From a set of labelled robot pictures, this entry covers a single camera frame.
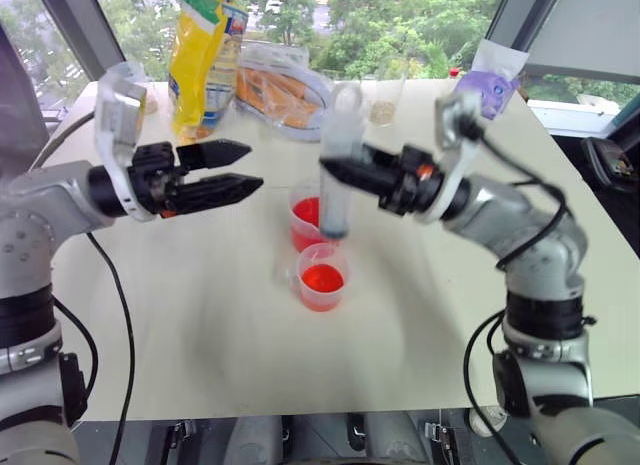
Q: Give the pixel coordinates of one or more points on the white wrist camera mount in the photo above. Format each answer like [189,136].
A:
[117,117]
[457,135]

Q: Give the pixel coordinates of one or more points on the clear plastic syringe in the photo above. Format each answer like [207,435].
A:
[340,135]

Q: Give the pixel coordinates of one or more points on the black device with screen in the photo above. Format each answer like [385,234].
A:
[612,162]

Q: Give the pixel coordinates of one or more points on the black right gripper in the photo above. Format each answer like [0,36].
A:
[412,182]

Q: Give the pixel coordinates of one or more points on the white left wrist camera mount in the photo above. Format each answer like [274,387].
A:
[117,117]

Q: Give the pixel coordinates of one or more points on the purple and white pouch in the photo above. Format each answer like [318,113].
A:
[487,82]

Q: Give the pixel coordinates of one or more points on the white rounded object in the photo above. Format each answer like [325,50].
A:
[486,421]

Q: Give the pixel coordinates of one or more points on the yellow snack bag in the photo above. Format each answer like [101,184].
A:
[200,65]

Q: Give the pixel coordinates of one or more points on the tall clear glass with grains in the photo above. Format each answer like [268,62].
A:
[385,97]

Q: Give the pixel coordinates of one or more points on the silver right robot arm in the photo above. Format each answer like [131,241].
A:
[545,285]

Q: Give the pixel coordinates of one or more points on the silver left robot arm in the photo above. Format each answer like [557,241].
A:
[35,205]

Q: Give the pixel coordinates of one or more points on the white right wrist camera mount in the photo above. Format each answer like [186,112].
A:
[457,135]

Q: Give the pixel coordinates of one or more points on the clear cup with red liquid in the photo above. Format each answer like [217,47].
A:
[306,220]
[321,281]

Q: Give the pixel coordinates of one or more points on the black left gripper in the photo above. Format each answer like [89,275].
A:
[150,177]

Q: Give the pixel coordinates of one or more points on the clear bag of orange sticks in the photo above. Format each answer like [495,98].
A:
[280,90]

